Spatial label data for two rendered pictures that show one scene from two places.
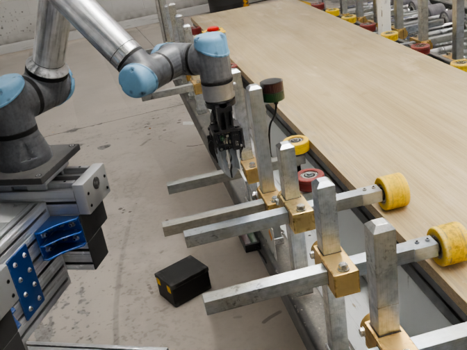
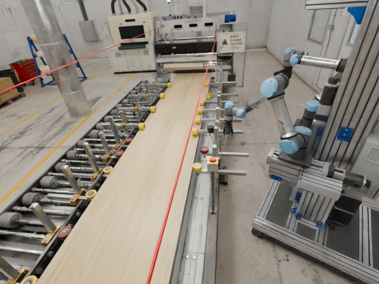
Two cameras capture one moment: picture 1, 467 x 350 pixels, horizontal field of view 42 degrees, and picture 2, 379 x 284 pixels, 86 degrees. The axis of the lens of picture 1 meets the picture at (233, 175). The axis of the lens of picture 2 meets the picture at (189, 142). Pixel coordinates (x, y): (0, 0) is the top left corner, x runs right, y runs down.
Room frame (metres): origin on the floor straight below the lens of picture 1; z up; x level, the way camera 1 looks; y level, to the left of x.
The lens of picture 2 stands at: (3.01, 0.20, 2.07)
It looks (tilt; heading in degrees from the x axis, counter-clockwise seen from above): 34 degrees down; 200
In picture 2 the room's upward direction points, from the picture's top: 5 degrees counter-clockwise
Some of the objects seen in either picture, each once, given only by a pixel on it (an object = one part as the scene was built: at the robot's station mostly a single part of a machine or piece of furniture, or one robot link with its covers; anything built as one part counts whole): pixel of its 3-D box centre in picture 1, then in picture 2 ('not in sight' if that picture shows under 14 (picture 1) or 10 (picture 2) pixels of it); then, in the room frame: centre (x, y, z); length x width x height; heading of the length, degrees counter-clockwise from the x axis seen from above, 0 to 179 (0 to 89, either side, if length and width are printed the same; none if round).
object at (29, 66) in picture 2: not in sight; (27, 72); (-2.46, -7.79, 0.41); 0.76 x 0.48 x 0.81; 20
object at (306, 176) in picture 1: (310, 191); (204, 152); (1.48, -0.20, 0.85); 0.08 x 0.08 x 0.11
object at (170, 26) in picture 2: not in sight; (195, 66); (-1.27, -1.06, 0.95); 1.65 x 0.70 x 1.90; 99
